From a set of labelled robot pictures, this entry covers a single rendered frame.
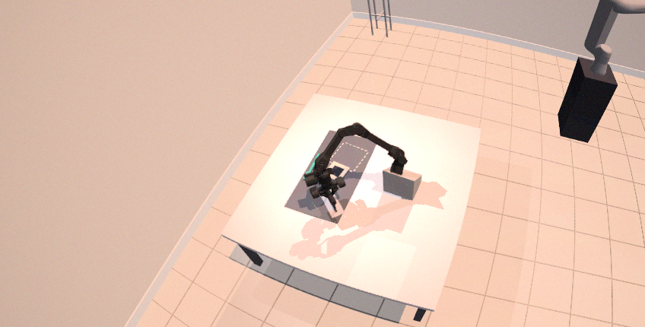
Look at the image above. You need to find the peach square tile with dark centre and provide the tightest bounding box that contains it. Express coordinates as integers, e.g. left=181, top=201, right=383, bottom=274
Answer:
left=329, top=161, right=350, bottom=180

